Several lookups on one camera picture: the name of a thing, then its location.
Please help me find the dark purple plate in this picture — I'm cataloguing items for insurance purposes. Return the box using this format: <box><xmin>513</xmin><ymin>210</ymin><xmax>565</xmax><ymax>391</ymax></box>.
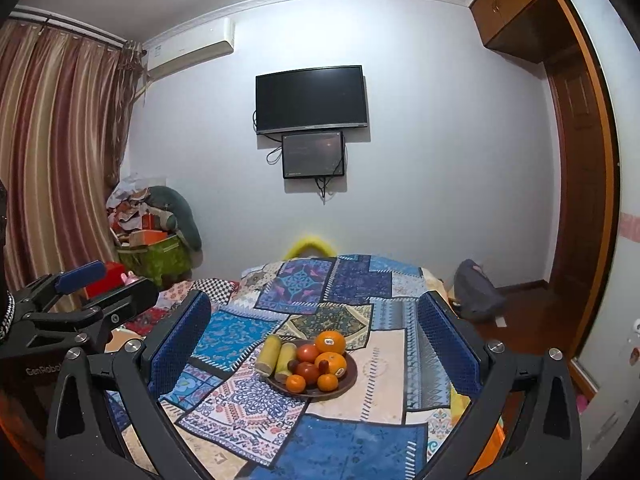
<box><xmin>263</xmin><ymin>339</ymin><xmax>359</xmax><ymax>399</ymax></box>

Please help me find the patchwork printed blanket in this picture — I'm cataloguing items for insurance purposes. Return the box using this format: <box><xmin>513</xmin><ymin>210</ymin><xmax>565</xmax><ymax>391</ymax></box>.
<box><xmin>102</xmin><ymin>254</ymin><xmax>481</xmax><ymax>480</ymax></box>

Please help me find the grey bag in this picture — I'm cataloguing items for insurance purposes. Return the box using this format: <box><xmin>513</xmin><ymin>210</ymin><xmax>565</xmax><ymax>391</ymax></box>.
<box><xmin>452</xmin><ymin>259</ymin><xmax>507</xmax><ymax>322</ymax></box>

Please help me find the yellow plush object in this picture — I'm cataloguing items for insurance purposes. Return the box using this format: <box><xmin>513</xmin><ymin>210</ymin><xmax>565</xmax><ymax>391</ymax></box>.
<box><xmin>284</xmin><ymin>234</ymin><xmax>337</xmax><ymax>261</ymax></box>

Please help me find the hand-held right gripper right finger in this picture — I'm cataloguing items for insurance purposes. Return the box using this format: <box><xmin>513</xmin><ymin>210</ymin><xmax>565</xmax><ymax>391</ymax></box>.
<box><xmin>417</xmin><ymin>290</ymin><xmax>583</xmax><ymax>480</ymax></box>

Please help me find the green storage box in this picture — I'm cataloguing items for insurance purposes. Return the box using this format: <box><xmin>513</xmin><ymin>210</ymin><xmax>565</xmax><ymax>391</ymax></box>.
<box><xmin>116</xmin><ymin>232</ymin><xmax>193</xmax><ymax>291</ymax></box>

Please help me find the yellow corn piece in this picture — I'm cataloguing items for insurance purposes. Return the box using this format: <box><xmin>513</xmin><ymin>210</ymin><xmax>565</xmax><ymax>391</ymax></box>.
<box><xmin>255</xmin><ymin>335</ymin><xmax>282</xmax><ymax>375</ymax></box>
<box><xmin>274</xmin><ymin>341</ymin><xmax>297</xmax><ymax>382</ymax></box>

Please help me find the brown wooden door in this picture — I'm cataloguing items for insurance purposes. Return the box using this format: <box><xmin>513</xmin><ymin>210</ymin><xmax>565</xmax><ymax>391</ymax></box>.
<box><xmin>544</xmin><ymin>45</ymin><xmax>603</xmax><ymax>291</ymax></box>

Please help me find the large orange with sticker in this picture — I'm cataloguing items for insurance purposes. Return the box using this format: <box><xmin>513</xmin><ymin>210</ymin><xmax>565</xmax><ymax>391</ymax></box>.
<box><xmin>314</xmin><ymin>351</ymin><xmax>348</xmax><ymax>378</ymax></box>
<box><xmin>315</xmin><ymin>329</ymin><xmax>347</xmax><ymax>356</ymax></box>

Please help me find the dark green plush toy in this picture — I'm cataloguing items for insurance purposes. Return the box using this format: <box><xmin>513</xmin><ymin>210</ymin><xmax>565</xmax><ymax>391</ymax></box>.
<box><xmin>147</xmin><ymin>186</ymin><xmax>202</xmax><ymax>252</ymax></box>

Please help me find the wooden upper cabinet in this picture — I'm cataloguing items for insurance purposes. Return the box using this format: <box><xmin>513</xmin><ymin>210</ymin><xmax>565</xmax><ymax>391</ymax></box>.
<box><xmin>469</xmin><ymin>0</ymin><xmax>593</xmax><ymax>64</ymax></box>

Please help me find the white air conditioner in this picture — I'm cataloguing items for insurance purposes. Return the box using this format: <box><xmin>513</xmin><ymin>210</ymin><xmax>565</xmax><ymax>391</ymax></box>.
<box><xmin>142</xmin><ymin>17</ymin><xmax>236</xmax><ymax>81</ymax></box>

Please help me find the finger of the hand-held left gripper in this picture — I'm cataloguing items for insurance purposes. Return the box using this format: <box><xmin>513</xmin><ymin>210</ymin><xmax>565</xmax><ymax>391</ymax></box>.
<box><xmin>15</xmin><ymin>276</ymin><xmax>160</xmax><ymax>358</ymax></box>
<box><xmin>10</xmin><ymin>260</ymin><xmax>108</xmax><ymax>321</ymax></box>

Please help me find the black wall television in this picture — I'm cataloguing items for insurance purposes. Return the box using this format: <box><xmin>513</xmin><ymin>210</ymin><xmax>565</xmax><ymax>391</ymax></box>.
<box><xmin>255</xmin><ymin>65</ymin><xmax>370</xmax><ymax>136</ymax></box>

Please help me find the yellow orange bedsheet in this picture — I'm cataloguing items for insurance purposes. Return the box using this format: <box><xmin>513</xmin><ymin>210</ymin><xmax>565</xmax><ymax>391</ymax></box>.
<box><xmin>450</xmin><ymin>385</ymin><xmax>502</xmax><ymax>467</ymax></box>

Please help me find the white wardrobe door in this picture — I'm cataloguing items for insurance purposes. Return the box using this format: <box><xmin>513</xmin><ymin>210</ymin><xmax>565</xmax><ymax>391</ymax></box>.
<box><xmin>565</xmin><ymin>0</ymin><xmax>640</xmax><ymax>453</ymax></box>

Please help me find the small black monitor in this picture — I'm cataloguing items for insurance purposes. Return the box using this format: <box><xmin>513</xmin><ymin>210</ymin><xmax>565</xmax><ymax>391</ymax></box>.
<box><xmin>281</xmin><ymin>130</ymin><xmax>347</xmax><ymax>180</ymax></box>

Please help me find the white curtain track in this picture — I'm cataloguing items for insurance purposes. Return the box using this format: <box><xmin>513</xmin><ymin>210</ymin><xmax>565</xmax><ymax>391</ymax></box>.
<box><xmin>10</xmin><ymin>5</ymin><xmax>146</xmax><ymax>53</ymax></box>

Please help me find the red box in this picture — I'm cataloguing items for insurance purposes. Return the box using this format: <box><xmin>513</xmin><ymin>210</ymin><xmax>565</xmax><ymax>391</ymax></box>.
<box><xmin>86</xmin><ymin>261</ymin><xmax>126</xmax><ymax>300</ymax></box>

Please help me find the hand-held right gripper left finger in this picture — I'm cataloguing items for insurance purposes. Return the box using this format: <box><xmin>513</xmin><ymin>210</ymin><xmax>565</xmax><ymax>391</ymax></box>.
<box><xmin>45</xmin><ymin>290</ymin><xmax>213</xmax><ymax>480</ymax></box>

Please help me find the striped brown curtain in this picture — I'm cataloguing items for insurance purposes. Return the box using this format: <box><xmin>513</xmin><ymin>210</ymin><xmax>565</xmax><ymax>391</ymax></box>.
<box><xmin>0</xmin><ymin>20</ymin><xmax>141</xmax><ymax>306</ymax></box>

